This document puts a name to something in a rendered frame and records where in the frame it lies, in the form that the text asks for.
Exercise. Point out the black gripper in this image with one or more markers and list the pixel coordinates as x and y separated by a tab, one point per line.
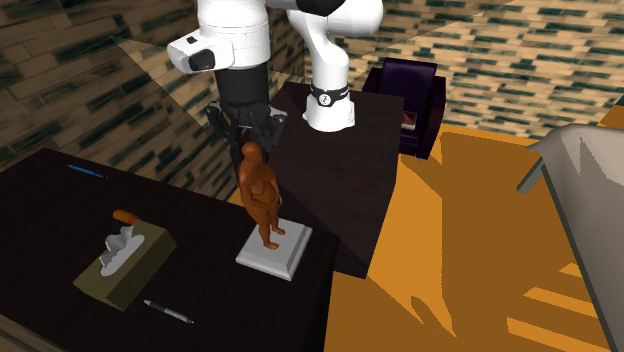
242	90

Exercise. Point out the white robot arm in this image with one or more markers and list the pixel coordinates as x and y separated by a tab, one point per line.
244	34

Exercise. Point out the brown human figure on base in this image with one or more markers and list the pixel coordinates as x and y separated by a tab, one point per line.
263	200

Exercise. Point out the dark robot stand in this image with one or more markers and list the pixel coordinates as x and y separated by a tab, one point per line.
336	180

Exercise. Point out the orange cylinder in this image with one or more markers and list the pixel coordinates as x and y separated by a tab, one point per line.
124	216

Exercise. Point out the blue pen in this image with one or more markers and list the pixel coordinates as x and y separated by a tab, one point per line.
86	171

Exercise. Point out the dark purple armchair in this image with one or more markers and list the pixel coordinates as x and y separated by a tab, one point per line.
414	105

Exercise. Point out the olive tissue box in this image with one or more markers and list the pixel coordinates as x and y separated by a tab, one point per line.
141	265

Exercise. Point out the black and silver pen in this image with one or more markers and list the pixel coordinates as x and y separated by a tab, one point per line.
168	311

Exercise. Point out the grey chair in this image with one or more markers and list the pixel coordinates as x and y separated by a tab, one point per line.
585	195

